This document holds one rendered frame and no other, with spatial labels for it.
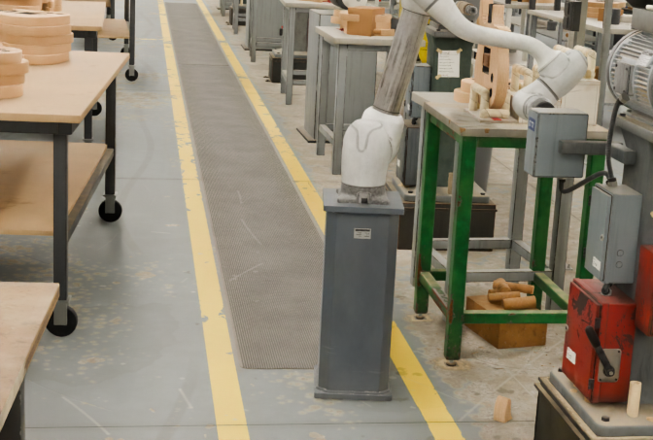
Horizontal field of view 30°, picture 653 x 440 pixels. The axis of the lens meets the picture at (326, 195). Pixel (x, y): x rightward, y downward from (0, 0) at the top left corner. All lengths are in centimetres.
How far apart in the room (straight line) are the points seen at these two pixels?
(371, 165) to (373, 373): 74
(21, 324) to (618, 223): 188
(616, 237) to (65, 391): 198
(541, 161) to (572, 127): 14
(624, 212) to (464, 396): 117
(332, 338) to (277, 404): 30
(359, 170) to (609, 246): 100
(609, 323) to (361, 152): 108
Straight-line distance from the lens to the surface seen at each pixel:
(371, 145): 417
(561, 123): 373
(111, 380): 448
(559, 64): 415
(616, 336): 364
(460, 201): 454
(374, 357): 432
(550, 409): 394
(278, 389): 442
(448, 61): 629
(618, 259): 362
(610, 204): 358
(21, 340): 225
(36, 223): 490
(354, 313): 426
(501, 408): 427
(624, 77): 365
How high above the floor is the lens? 167
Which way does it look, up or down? 13 degrees down
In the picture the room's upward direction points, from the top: 3 degrees clockwise
